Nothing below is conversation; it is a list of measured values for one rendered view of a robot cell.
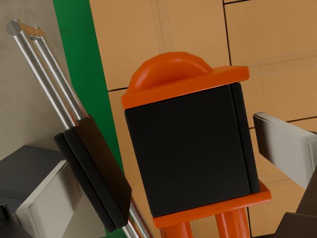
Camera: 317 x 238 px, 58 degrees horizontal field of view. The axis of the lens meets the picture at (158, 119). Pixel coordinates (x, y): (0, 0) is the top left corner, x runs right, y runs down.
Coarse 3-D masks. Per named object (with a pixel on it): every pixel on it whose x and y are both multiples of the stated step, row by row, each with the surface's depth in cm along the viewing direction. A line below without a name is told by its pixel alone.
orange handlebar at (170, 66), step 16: (144, 64) 18; (160, 64) 17; (176, 64) 17; (192, 64) 17; (208, 64) 18; (144, 80) 17; (160, 80) 17; (176, 80) 17; (176, 224) 19; (224, 224) 19; (240, 224) 19
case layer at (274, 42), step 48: (96, 0) 85; (144, 0) 86; (192, 0) 86; (240, 0) 87; (288, 0) 87; (144, 48) 88; (192, 48) 89; (240, 48) 89; (288, 48) 90; (288, 96) 93; (144, 192) 97; (288, 192) 99
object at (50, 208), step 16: (64, 160) 20; (48, 176) 17; (64, 176) 18; (48, 192) 15; (64, 192) 17; (80, 192) 20; (32, 208) 13; (48, 208) 15; (64, 208) 17; (32, 224) 13; (48, 224) 14; (64, 224) 16
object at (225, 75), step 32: (128, 96) 16; (160, 96) 16; (192, 96) 16; (224, 96) 16; (128, 128) 16; (160, 128) 16; (192, 128) 16; (224, 128) 16; (160, 160) 17; (192, 160) 17; (224, 160) 17; (160, 192) 17; (192, 192) 17; (224, 192) 17; (256, 192) 17; (160, 224) 17
